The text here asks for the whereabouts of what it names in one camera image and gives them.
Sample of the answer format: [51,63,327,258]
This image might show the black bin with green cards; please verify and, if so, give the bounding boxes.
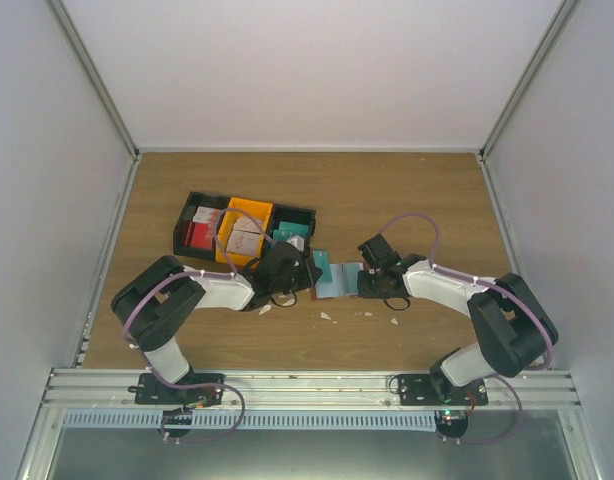
[267,204,316,251]

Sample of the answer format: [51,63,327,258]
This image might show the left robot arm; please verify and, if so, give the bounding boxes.
[111,241,322,404]

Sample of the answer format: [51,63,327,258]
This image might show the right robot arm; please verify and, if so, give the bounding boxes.
[357,234,559,405]

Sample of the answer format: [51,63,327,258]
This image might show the white cards stack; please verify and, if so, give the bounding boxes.
[226,215,264,257]

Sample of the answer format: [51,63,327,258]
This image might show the red cards stack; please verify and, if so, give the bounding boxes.
[184,206,219,250]

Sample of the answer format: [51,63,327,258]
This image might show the black bin with red cards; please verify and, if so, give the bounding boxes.
[173,192,231,261]

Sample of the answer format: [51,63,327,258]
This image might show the yellow plastic bin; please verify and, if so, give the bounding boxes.
[217,197,273,266]

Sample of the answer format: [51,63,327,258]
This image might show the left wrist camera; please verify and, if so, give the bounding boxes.
[286,235,306,254]

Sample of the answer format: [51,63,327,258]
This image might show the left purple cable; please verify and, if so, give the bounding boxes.
[122,207,283,444]

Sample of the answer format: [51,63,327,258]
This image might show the purple cable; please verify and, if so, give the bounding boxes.
[122,207,283,444]
[376,213,558,446]

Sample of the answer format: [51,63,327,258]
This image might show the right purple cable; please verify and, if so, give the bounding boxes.
[376,213,558,446]

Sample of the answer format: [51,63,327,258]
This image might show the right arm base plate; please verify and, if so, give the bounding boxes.
[387,373,489,407]

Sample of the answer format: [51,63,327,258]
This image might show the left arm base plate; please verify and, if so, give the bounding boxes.
[128,372,225,408]

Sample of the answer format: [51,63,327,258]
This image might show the grey slotted cable duct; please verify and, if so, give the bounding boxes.
[63,409,436,432]

